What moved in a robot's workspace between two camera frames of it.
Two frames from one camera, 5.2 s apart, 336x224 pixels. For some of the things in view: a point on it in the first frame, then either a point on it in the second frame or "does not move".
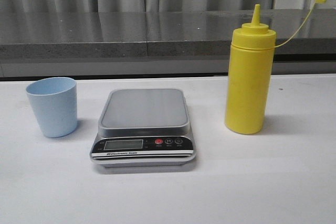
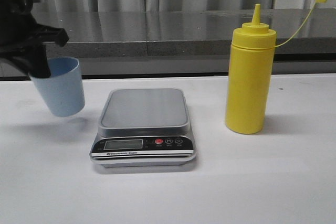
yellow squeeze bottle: [249, 73] does not move
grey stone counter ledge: [177, 33] does not move
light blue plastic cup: [54, 102] -> [64, 90]
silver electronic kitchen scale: [144, 127] does not move
